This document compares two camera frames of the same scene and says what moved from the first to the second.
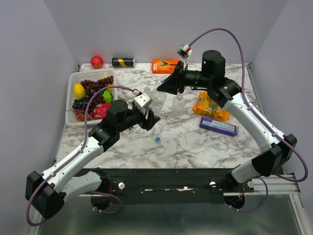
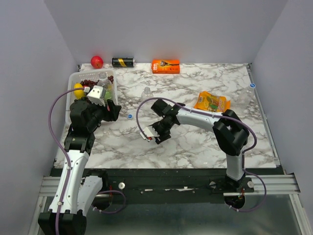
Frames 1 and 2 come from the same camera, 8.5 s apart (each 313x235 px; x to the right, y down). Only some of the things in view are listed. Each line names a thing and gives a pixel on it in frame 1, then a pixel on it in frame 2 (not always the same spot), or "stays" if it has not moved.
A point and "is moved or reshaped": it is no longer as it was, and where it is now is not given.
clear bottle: x=158 y=99 -> x=106 y=84
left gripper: x=147 y=124 -> x=113 y=113
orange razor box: x=163 y=66 stays
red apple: x=97 y=62 stays
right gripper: x=170 y=84 -> x=162 y=137
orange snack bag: x=205 y=105 stays
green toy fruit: x=107 y=96 stays
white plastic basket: x=77 y=77 stays
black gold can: x=123 y=62 stays
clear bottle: x=178 y=106 is moved or reshaped
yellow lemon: x=79 y=90 stays
